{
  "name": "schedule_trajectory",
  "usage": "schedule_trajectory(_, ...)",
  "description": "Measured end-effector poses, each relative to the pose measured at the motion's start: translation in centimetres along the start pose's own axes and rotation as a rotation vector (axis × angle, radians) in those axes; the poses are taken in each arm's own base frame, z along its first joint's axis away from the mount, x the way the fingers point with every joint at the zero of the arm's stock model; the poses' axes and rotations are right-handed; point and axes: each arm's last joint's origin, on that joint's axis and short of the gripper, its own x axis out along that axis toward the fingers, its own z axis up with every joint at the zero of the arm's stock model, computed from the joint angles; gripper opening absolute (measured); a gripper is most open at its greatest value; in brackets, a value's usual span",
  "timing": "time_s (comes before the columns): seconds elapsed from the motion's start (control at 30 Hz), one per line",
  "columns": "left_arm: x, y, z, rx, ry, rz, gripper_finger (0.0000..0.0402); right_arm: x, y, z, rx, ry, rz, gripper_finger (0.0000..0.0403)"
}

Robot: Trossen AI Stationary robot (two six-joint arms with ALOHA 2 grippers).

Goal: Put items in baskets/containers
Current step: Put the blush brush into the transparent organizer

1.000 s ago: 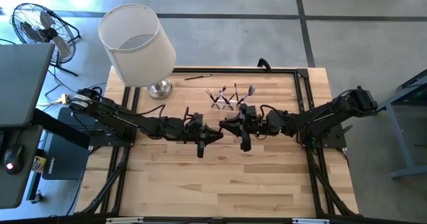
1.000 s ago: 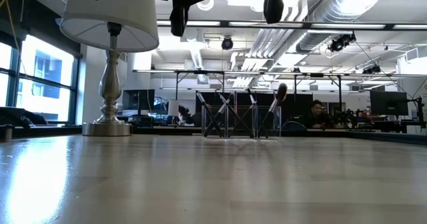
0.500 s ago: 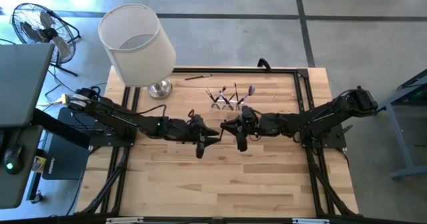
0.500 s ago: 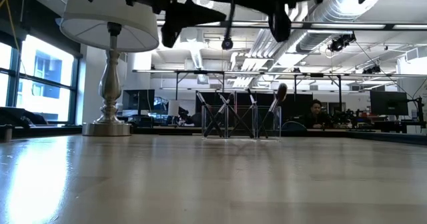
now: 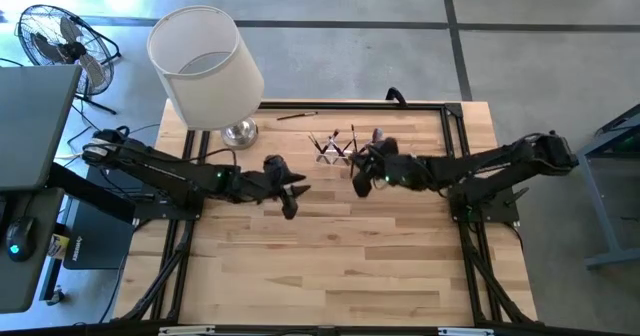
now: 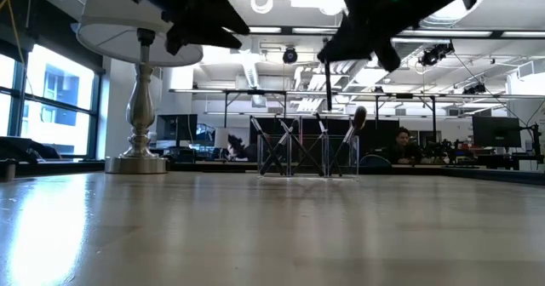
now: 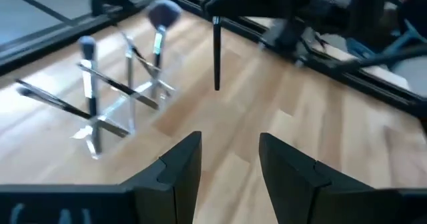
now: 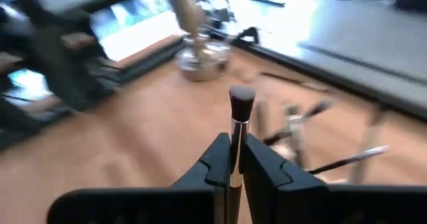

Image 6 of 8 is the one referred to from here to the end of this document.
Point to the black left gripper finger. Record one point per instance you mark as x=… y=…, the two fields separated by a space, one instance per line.
x=204 y=39
x=221 y=18

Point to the black dome camera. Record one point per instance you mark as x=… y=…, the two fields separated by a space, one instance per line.
x=290 y=55

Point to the white shade silver table lamp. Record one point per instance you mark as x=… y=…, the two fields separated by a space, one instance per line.
x=140 y=107

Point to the black metal rig frame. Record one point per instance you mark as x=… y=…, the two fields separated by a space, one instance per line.
x=255 y=92

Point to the person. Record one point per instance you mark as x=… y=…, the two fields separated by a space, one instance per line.
x=402 y=145

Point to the black computer monitor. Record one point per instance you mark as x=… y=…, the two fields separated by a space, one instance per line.
x=496 y=131
x=176 y=126

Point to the black background robot equipment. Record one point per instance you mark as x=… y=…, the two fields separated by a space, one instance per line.
x=443 y=150

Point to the black eyeliner pencil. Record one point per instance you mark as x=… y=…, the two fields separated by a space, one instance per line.
x=328 y=86

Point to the dark blue chair back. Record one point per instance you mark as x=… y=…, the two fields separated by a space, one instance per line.
x=376 y=162

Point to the clear acrylic brush holder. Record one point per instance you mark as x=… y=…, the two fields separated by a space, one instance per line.
x=290 y=169

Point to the grey metal post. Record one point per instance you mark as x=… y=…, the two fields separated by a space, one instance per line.
x=9 y=171

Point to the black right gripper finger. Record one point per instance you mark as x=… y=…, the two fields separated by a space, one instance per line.
x=387 y=56
x=345 y=49

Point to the black aluminium table frame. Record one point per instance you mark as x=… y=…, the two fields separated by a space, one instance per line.
x=213 y=167

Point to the black hanging camera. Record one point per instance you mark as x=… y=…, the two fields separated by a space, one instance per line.
x=436 y=54
x=474 y=89

